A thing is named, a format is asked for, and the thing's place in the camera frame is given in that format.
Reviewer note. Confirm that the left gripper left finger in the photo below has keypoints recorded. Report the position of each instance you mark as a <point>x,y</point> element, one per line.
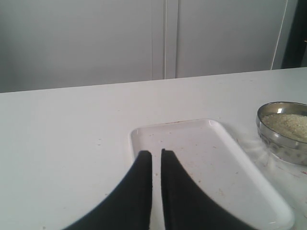
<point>129,205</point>

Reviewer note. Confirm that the steel bowl with rice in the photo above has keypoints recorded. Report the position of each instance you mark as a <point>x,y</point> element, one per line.
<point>282,126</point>

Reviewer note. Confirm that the white cabinet doors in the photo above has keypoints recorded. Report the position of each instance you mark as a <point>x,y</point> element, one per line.
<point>64,43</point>

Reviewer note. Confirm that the white rectangular plastic tray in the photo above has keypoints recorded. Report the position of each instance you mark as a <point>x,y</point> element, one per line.
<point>219,166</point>

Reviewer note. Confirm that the black vertical post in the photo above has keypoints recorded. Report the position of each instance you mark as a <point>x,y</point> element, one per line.
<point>295,55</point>

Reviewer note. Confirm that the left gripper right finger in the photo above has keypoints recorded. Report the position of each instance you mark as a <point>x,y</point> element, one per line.
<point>185,205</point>

